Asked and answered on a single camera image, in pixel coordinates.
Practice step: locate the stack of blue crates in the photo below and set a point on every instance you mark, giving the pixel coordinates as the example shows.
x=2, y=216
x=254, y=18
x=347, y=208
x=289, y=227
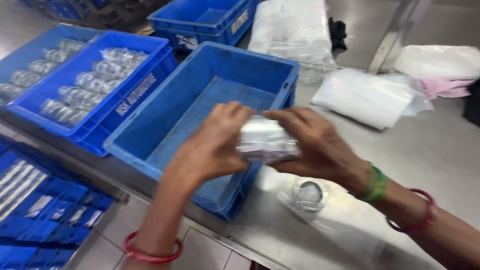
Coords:
x=37, y=210

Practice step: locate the plastic-wrapped metal bearing pack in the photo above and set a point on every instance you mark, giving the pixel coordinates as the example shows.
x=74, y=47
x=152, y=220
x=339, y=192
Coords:
x=267, y=141

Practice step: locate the blue crate with wrapped bearings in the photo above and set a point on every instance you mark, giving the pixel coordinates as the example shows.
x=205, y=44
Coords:
x=93, y=90
x=33, y=60

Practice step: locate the pink cloth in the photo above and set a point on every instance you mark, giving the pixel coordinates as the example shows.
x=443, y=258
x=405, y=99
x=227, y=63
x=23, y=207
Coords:
x=442, y=87

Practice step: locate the black object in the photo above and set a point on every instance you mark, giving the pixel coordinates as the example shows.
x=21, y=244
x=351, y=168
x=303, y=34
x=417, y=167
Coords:
x=472, y=103

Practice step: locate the stack of clear plastic bags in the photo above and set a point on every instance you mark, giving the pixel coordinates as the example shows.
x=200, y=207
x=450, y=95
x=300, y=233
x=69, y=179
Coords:
x=369, y=98
x=292, y=32

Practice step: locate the empty blue plastic crate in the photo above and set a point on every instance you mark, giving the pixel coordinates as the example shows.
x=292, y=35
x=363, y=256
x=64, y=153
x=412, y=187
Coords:
x=202, y=123

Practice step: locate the blue crate with white label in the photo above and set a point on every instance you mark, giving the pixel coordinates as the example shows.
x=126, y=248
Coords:
x=202, y=20

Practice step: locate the person's right fingers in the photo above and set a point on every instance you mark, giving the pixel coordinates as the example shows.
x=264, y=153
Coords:
x=285, y=118

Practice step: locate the person's left fingers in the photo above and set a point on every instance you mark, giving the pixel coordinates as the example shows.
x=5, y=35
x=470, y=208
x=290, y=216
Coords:
x=234, y=112

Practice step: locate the white plastic bag bundle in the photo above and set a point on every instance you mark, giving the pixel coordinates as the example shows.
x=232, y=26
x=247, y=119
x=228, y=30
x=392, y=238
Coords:
x=438, y=62

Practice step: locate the green bangle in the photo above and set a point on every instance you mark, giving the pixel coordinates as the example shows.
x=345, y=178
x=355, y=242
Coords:
x=373, y=185

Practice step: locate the row of wrapped bearing rolls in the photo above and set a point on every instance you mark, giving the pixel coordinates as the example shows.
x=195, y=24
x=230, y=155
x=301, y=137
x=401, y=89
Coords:
x=92, y=82
x=37, y=67

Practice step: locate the red bangle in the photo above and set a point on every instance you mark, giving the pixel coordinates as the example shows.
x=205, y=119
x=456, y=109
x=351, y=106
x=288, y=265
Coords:
x=423, y=215
x=150, y=255

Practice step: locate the metal bearing in plastic bag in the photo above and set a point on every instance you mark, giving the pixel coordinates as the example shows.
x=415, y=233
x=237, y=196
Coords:
x=310, y=194

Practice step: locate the person's left hand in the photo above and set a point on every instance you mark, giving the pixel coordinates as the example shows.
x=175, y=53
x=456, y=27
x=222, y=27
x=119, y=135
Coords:
x=212, y=146

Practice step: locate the person's right hand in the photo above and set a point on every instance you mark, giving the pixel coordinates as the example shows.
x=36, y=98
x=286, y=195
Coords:
x=318, y=146

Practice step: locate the black cloth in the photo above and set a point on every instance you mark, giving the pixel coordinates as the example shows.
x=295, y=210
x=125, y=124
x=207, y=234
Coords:
x=337, y=33

